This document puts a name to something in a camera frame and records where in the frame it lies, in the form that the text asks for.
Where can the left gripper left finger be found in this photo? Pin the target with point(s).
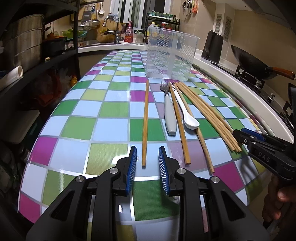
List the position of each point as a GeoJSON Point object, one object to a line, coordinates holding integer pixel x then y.
{"type": "Point", "coordinates": [127, 167]}

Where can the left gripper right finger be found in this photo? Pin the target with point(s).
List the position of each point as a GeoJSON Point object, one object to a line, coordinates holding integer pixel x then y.
{"type": "Point", "coordinates": [167, 167]}

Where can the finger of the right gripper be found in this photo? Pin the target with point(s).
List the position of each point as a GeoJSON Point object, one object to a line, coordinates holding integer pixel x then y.
{"type": "Point", "coordinates": [244, 138]}
{"type": "Point", "coordinates": [253, 133]}

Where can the lone wooden chopstick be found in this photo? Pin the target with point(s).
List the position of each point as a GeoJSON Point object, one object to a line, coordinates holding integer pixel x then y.
{"type": "Point", "coordinates": [145, 125]}

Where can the hanging kitchen tools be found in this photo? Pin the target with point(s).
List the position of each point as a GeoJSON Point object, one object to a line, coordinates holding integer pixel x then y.
{"type": "Point", "coordinates": [190, 7]}

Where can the right hand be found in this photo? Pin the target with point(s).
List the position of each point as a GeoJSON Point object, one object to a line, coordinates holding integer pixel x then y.
{"type": "Point", "coordinates": [279, 203]}

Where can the wooden chopstick bundle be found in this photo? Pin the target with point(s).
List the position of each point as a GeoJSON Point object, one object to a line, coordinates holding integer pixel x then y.
{"type": "Point", "coordinates": [208, 113]}
{"type": "Point", "coordinates": [215, 113]}
{"type": "Point", "coordinates": [211, 113]}

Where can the black gas stove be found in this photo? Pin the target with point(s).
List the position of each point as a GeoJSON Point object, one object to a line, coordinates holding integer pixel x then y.
{"type": "Point", "coordinates": [283, 109]}

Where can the wooden chopstick under spoon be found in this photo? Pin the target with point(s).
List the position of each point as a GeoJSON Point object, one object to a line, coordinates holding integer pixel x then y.
{"type": "Point", "coordinates": [199, 134]}

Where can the white ceramic spoon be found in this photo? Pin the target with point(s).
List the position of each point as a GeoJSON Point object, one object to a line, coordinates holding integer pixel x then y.
{"type": "Point", "coordinates": [189, 121]}

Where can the checkered plastic tablecloth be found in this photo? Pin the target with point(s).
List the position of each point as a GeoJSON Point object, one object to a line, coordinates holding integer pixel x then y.
{"type": "Point", "coordinates": [99, 120]}

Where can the black electric kettle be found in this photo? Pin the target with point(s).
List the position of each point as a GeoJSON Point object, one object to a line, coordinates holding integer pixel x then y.
{"type": "Point", "coordinates": [213, 47]}

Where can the clear plastic utensil holder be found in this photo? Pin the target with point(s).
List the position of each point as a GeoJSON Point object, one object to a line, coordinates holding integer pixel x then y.
{"type": "Point", "coordinates": [170, 54]}

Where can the black metal shelf rack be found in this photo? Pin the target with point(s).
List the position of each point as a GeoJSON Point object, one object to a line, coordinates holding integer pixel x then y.
{"type": "Point", "coordinates": [14, 98]}

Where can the chrome sink faucet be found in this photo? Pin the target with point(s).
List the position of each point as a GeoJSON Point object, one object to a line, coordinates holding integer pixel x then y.
{"type": "Point", "coordinates": [111, 29]}

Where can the red dish soap bottle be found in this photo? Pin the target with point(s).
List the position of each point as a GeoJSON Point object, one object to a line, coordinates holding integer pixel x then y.
{"type": "Point", "coordinates": [129, 32]}

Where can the white paper roll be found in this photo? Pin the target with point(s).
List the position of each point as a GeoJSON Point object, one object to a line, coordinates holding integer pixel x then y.
{"type": "Point", "coordinates": [11, 77]}

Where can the black spice rack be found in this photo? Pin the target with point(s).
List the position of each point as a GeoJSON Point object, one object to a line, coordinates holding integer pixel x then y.
{"type": "Point", "coordinates": [169, 23]}

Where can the hanging white ladle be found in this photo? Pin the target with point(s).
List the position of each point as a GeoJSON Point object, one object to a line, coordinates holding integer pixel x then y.
{"type": "Point", "coordinates": [100, 11]}

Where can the large steel stock pot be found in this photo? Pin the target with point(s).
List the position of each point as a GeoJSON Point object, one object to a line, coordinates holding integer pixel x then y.
{"type": "Point", "coordinates": [25, 45]}

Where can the fork with grey handle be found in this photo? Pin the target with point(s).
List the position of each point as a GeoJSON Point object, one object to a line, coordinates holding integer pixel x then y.
{"type": "Point", "coordinates": [169, 113]}

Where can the black wok wooden handle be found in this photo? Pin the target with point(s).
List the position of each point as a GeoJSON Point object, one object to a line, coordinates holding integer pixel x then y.
{"type": "Point", "coordinates": [257, 68]}

